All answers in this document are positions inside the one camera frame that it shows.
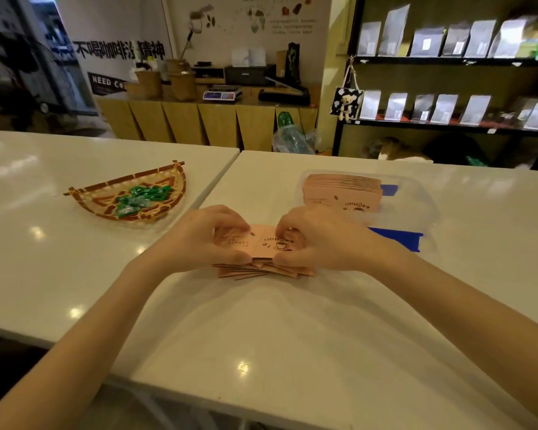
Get row of silver pouches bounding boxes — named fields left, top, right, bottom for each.
left=357, top=4, right=538, bottom=59
left=359, top=90, right=538, bottom=132

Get loose pile of pink sleeves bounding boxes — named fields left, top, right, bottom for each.
left=213, top=258, right=315, bottom=281

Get black box device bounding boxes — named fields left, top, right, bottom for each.
left=224, top=64, right=270, bottom=87

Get wooden panel counter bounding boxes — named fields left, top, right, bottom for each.
left=95, top=84, right=322, bottom=153

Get person's left hand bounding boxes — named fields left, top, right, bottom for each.
left=144, top=204, right=254, bottom=277

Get illustrated wall poster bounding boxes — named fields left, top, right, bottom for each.
left=167, top=0, right=333, bottom=85

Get black sealing machine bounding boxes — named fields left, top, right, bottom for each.
left=258, top=76, right=311, bottom=107

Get white digital scale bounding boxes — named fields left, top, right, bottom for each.
left=202, top=84, right=243, bottom=103

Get black standing bag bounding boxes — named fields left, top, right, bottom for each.
left=285, top=42, right=302, bottom=85

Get neat stack of pink sleeves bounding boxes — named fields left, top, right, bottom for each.
left=301, top=173, right=384, bottom=214

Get plush bear hanging charm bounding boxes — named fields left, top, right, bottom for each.
left=329, top=57, right=365, bottom=123

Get pink printed cup sleeve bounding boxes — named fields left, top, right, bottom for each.
left=213, top=224, right=306, bottom=261

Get person's left forearm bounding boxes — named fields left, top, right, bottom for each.
left=0, top=256, right=166, bottom=430

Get wooden bucket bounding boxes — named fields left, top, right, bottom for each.
left=165, top=58, right=192, bottom=76
left=135, top=70, right=163, bottom=100
left=169, top=72, right=198, bottom=102

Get woven bamboo basket tray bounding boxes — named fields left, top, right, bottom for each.
left=63, top=159, right=187, bottom=222

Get clear plastic bag green bottle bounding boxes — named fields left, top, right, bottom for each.
left=272, top=111, right=317, bottom=155

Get pile of green wrapped candies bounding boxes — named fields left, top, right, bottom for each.
left=114, top=184, right=174, bottom=219

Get clear plastic container blue clips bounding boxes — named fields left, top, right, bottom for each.
left=295, top=168, right=441, bottom=257

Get white banner black lettering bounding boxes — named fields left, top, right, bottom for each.
left=53, top=0, right=175, bottom=97

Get person's right forearm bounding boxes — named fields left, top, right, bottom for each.
left=368, top=246, right=538, bottom=428

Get black metal shelf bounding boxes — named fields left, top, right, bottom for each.
left=331, top=0, right=538, bottom=171

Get person's right hand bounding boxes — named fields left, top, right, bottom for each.
left=273, top=205, right=388, bottom=274

